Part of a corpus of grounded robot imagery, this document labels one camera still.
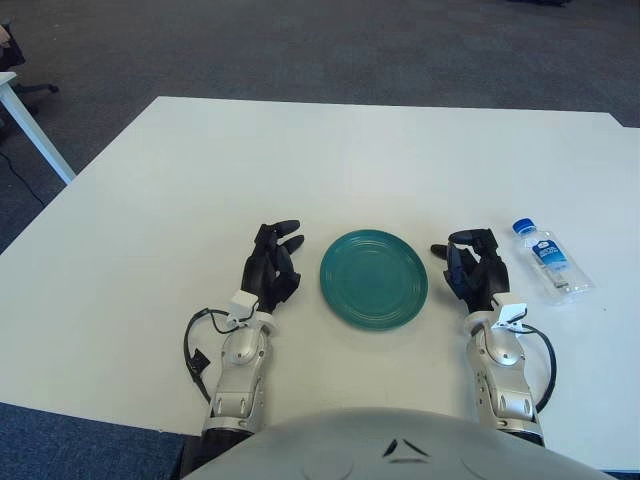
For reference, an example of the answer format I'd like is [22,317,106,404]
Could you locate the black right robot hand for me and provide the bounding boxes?
[430,227,511,315]

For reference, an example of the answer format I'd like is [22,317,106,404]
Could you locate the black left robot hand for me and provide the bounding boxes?
[239,217,306,315]

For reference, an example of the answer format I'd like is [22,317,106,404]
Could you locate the clear bottle with blue cap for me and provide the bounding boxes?
[510,217,596,306]

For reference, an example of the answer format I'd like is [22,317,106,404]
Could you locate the green round plate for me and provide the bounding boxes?
[319,228,430,332]

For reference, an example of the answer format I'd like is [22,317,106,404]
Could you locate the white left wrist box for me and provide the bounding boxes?
[229,292,260,321]

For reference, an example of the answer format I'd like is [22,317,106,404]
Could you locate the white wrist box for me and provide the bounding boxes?
[492,293,529,331]
[229,292,260,321]

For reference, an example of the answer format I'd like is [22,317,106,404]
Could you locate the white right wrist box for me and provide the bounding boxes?
[492,293,529,331]

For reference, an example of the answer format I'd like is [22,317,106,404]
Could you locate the silver robot torso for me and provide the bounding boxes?
[182,407,609,480]

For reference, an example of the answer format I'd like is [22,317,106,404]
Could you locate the white side table leg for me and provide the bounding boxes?
[0,72,77,186]

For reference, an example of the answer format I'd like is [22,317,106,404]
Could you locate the black office chair base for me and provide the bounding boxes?
[12,82,60,119]

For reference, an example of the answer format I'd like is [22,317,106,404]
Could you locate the person in dark clothes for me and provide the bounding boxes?
[0,19,26,71]

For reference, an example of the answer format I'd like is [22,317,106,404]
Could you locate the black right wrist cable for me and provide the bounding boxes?
[519,322,558,411]

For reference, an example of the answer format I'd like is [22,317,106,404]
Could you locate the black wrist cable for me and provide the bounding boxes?
[182,306,251,407]
[519,322,558,411]

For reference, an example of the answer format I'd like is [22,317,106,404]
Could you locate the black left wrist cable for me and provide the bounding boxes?
[182,306,251,407]

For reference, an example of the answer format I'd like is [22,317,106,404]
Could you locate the thin black floor cable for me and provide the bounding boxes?
[0,149,49,206]

